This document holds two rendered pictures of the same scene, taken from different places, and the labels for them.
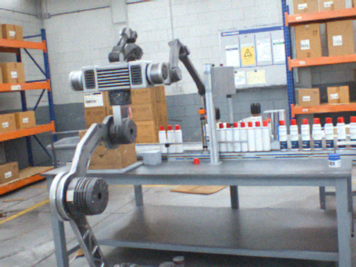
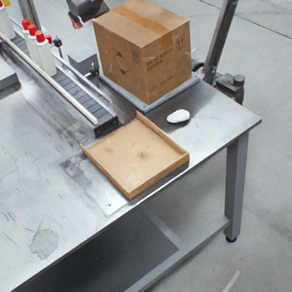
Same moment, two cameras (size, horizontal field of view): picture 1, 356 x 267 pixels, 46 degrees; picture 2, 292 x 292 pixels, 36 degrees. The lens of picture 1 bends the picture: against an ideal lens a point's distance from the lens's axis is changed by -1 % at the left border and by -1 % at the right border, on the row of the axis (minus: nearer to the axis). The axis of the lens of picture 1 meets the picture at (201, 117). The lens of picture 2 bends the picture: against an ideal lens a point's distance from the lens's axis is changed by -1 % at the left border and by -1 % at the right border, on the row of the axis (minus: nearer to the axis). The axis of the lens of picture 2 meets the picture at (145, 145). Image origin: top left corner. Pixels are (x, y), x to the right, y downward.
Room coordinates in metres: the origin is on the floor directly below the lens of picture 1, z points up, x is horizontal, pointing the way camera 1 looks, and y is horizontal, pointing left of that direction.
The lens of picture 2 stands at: (4.16, 1.56, 2.01)
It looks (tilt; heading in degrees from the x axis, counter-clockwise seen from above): 46 degrees down; 218
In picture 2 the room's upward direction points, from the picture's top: 8 degrees counter-clockwise
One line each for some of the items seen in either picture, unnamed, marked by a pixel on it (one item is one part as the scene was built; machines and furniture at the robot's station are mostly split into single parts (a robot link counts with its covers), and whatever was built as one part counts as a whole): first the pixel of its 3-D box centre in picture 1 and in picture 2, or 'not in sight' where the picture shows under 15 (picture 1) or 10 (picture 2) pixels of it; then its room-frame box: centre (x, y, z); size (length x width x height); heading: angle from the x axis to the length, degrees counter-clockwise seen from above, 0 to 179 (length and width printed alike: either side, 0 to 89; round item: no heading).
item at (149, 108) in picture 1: (129, 131); not in sight; (6.70, 1.17, 0.70); 1.20 x 0.82 x 1.39; 79
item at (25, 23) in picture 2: (178, 139); (32, 41); (3.05, 0.18, 0.98); 0.05 x 0.05 x 0.20
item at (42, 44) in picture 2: (163, 139); (45, 53); (3.10, 0.30, 0.98); 0.05 x 0.05 x 0.20
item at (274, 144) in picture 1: (275, 129); not in sight; (2.89, -0.51, 1.01); 0.14 x 0.13 x 0.26; 69
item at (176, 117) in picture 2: not in sight; (178, 116); (3.08, 0.90, 0.85); 0.08 x 0.07 x 0.04; 99
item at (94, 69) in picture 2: not in sight; (92, 82); (3.11, 0.53, 0.91); 0.07 x 0.03 x 0.16; 159
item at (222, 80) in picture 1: (220, 81); not in sight; (2.84, -0.15, 1.38); 0.17 x 0.10 x 0.19; 124
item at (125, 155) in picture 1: (108, 147); (143, 49); (2.91, 0.66, 0.99); 0.30 x 0.24 x 0.27; 73
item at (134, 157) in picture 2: not in sight; (133, 151); (3.31, 0.85, 0.85); 0.30 x 0.26 x 0.04; 69
